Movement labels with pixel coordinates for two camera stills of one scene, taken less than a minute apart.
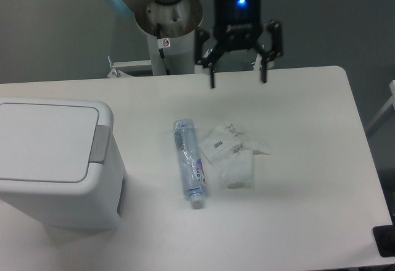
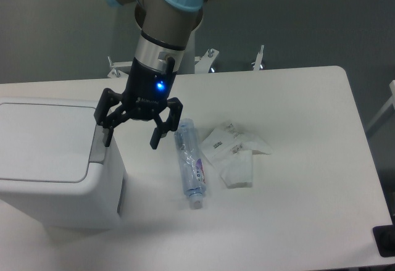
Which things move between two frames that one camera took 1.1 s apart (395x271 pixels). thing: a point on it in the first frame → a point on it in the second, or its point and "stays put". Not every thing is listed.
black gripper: (237, 20) → (148, 89)
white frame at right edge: (390, 102) stays put
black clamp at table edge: (384, 236) stays put
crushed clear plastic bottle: (192, 163) stays put
